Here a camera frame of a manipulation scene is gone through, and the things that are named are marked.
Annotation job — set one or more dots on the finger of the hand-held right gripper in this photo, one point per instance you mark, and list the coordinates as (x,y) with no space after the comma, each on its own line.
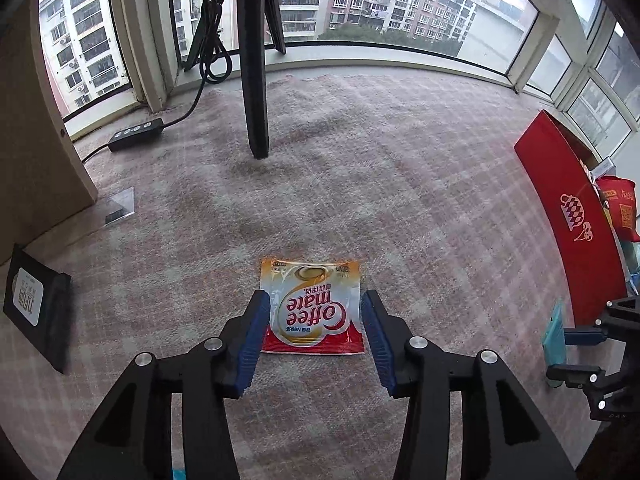
(575,375)
(582,336)

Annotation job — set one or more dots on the white window frame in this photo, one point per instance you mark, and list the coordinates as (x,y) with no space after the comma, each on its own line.
(145,35)

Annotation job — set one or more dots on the black tripod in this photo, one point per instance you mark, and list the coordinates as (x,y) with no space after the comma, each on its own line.
(255,85)

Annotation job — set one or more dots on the black wet wipes pack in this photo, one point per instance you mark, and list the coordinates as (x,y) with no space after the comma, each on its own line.
(45,320)

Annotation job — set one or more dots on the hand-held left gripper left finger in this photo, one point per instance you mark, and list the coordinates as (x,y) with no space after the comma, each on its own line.
(252,340)

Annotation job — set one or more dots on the red and white creamer sachet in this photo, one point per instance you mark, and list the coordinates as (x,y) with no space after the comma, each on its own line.
(310,305)

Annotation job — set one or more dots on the red box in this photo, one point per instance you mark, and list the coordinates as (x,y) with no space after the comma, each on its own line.
(565,200)

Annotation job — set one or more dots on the teal packet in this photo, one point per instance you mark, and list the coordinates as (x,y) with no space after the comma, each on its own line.
(554,330)

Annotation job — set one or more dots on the light wooden board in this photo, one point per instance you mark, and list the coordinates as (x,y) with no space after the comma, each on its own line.
(35,160)

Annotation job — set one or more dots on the clear plastic piece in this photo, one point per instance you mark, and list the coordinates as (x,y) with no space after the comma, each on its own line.
(122,202)

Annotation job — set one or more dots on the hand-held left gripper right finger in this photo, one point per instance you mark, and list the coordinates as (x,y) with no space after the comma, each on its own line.
(377,340)

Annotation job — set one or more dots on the red pouch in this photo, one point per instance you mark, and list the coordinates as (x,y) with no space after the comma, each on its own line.
(622,210)

